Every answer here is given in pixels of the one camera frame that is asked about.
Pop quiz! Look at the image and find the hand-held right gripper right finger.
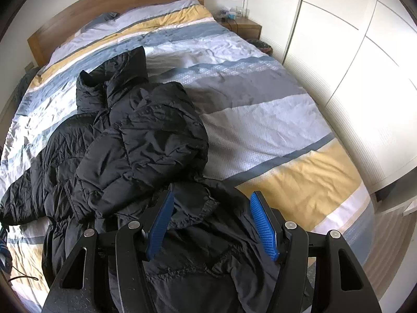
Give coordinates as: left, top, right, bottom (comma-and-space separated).
250, 191, 382, 313

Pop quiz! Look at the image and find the wooden nightstand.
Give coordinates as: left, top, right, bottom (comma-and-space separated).
222, 16, 263, 40

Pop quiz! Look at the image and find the dark cloth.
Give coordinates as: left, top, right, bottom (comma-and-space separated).
15, 71, 40, 105

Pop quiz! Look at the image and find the bed with striped duvet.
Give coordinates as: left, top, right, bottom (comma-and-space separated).
0, 0, 375, 302

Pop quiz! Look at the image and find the blue-grey pillow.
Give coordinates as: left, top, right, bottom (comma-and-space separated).
80, 11, 119, 35

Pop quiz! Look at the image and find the black puffer jacket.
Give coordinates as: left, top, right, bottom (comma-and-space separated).
0, 46, 316, 313

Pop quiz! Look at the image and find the dark woven basket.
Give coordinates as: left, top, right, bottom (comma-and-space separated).
249, 39, 273, 55

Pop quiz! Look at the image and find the white wardrobe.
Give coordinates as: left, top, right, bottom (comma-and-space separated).
282, 0, 417, 194

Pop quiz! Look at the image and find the black cable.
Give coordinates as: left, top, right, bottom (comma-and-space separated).
8, 274, 40, 284

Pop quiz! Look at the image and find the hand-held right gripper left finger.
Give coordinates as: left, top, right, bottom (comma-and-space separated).
42, 190, 175, 313

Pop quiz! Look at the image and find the wooden headboard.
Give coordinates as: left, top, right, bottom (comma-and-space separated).
28, 0, 204, 67

